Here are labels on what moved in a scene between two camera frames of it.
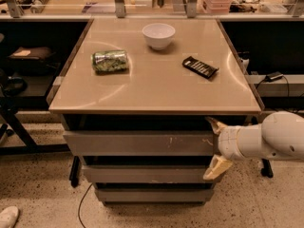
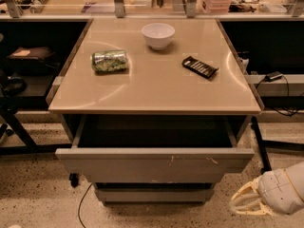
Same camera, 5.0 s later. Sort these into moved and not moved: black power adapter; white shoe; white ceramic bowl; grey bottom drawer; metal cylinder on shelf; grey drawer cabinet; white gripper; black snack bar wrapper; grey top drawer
Moved: grey top drawer; white shoe; white gripper
Not moved: grey drawer cabinet; white ceramic bowl; black power adapter; black snack bar wrapper; metal cylinder on shelf; grey bottom drawer
